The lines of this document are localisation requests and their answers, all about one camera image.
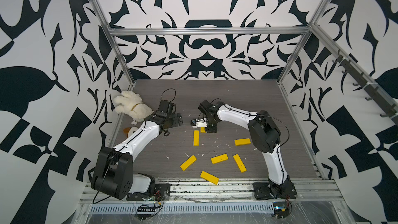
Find yellow block vertical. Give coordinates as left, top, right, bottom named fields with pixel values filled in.
left=234, top=139, right=251, bottom=146
left=193, top=130, right=200, bottom=146
left=180, top=155, right=197, bottom=171

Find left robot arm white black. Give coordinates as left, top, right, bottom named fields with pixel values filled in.
left=91, top=100, right=183, bottom=200

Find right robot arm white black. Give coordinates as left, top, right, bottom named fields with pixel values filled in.
left=191, top=100, right=295, bottom=200

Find white plush teddy bear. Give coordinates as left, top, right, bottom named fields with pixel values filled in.
left=113, top=91, right=153, bottom=122

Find small brown white plush toy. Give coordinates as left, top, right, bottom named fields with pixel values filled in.
left=123, top=127, right=138, bottom=138

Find yellow block front edge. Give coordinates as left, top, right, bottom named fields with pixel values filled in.
left=200, top=171, right=219, bottom=185

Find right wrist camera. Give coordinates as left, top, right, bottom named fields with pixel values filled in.
left=190, top=119, right=207, bottom=128

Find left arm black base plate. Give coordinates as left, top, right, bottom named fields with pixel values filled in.
left=126, top=184, right=171, bottom=201

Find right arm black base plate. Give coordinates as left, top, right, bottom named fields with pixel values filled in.
left=253, top=179, right=297, bottom=200

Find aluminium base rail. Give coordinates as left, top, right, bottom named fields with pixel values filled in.
left=79, top=178, right=343, bottom=204

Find black coat hook rail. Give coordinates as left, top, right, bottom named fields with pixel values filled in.
left=333, top=49, right=398, bottom=125

